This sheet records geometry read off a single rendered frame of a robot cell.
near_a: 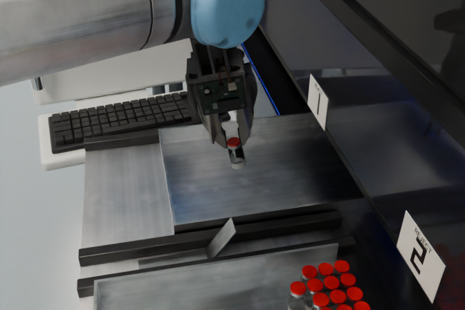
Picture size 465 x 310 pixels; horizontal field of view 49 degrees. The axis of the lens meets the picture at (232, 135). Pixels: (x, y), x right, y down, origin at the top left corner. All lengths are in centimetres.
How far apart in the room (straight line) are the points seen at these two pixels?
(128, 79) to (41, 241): 99
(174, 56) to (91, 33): 97
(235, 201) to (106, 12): 56
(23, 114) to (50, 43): 259
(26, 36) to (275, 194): 62
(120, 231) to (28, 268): 125
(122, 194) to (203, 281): 24
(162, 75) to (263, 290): 74
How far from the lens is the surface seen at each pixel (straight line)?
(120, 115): 120
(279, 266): 76
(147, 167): 95
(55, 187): 237
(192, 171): 93
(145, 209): 87
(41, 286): 199
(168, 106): 122
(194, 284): 75
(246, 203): 86
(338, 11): 76
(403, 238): 65
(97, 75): 130
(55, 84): 131
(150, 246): 78
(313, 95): 88
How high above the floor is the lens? 146
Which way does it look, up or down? 35 degrees down
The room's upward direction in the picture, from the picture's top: straight up
